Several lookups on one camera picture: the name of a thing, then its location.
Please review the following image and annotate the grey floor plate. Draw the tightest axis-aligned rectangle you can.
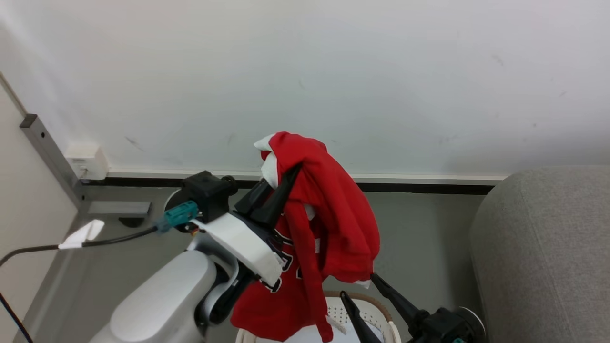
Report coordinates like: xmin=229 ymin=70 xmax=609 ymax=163
xmin=87 ymin=201 xmax=152 ymax=228

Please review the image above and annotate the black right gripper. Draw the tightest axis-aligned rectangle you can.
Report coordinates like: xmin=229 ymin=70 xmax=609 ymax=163
xmin=339 ymin=272 xmax=487 ymax=343

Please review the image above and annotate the thick black cable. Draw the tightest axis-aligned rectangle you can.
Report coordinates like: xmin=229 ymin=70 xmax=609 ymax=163
xmin=0 ymin=226 xmax=159 ymax=267

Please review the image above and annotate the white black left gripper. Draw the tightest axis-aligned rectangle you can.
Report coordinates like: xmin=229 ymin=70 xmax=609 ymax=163
xmin=191 ymin=163 xmax=304 ymax=290

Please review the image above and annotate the red basketball jersey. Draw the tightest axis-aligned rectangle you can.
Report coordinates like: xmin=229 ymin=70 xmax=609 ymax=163
xmin=230 ymin=131 xmax=381 ymax=343

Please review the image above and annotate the white wall socket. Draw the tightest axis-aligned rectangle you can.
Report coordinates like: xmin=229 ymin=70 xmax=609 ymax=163
xmin=64 ymin=144 xmax=110 ymax=181

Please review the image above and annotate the grey fabric sofa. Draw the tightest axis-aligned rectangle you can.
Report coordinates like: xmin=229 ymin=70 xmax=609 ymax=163
xmin=469 ymin=165 xmax=610 ymax=343

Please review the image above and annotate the teal cable connector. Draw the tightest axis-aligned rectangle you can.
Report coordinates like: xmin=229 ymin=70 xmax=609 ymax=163
xmin=155 ymin=201 xmax=199 ymax=234

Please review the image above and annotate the black white baseboard strip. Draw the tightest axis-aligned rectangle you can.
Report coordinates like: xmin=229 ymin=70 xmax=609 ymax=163
xmin=80 ymin=168 xmax=508 ymax=195

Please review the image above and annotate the grey metal door frame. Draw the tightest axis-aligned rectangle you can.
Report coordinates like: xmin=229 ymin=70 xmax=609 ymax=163
xmin=19 ymin=113 xmax=91 ymax=210

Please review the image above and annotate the white laundry basket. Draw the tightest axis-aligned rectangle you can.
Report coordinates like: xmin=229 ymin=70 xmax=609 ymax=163
xmin=235 ymin=291 xmax=402 ymax=343

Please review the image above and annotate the white cable tag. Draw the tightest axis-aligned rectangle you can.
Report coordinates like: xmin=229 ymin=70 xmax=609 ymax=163
xmin=58 ymin=219 xmax=105 ymax=250

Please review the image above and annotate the thin black cable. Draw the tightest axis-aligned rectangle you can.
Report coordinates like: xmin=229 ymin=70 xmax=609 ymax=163
xmin=0 ymin=292 xmax=34 ymax=343

